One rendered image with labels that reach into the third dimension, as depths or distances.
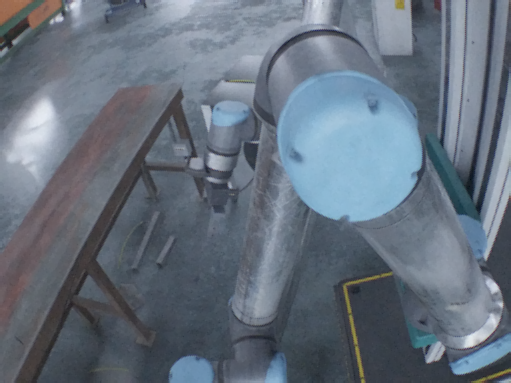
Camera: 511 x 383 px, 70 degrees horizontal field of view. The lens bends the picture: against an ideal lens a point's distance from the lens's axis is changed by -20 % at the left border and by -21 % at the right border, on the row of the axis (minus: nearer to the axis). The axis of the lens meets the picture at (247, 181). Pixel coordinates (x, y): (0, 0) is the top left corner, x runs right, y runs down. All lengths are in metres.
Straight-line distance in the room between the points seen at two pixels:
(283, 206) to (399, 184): 0.25
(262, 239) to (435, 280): 0.26
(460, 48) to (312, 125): 0.76
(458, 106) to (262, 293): 0.68
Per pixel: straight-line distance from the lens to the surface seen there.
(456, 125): 1.17
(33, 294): 1.74
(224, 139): 1.13
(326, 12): 0.97
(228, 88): 2.45
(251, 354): 0.82
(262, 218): 0.62
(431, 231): 0.47
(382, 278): 1.96
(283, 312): 1.39
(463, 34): 1.04
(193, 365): 0.83
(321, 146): 0.33
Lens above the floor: 1.94
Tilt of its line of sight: 42 degrees down
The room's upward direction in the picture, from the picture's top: 14 degrees counter-clockwise
